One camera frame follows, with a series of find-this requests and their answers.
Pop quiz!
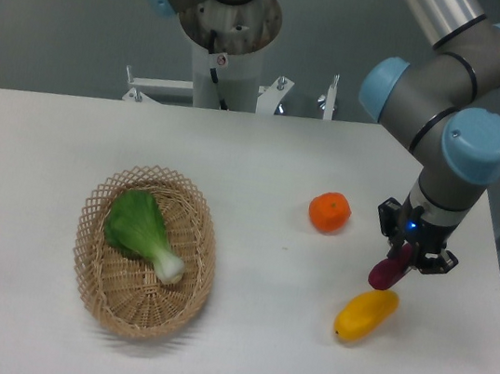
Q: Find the yellow mango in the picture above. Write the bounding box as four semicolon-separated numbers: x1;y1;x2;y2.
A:
333;289;399;342

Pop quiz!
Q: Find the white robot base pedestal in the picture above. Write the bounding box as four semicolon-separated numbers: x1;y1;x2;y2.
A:
164;0;287;118

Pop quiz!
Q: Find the woven wicker basket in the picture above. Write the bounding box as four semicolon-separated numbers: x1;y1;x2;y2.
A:
74;166;216;339

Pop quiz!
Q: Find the orange tangerine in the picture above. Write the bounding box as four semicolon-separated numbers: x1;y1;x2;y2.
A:
308;192;352;234

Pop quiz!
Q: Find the green bok choy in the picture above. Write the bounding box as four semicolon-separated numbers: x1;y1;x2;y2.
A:
103;190;185;285

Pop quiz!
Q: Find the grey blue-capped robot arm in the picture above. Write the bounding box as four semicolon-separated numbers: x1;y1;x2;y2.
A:
148;0;500;274

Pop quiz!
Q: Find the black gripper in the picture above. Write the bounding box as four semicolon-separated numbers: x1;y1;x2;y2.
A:
378;197;459;274

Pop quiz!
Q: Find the purple sweet potato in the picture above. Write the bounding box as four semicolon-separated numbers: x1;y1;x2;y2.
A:
368;244;412;291

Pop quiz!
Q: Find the white metal mounting frame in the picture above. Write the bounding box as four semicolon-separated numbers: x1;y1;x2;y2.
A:
120;42;345;132

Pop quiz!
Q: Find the black cable on pedestal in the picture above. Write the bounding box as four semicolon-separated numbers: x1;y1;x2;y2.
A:
198;29;241;113

